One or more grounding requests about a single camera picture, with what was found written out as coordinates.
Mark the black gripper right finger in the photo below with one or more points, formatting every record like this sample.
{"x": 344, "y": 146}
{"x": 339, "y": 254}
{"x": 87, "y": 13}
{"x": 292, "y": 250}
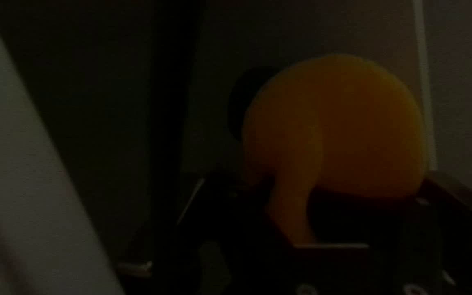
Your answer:
{"x": 423, "y": 242}

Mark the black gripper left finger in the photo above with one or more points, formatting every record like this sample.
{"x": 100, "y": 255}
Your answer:
{"x": 257, "y": 259}

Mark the blue detergent bottle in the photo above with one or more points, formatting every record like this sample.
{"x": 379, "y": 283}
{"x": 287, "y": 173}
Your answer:
{"x": 243, "y": 91}

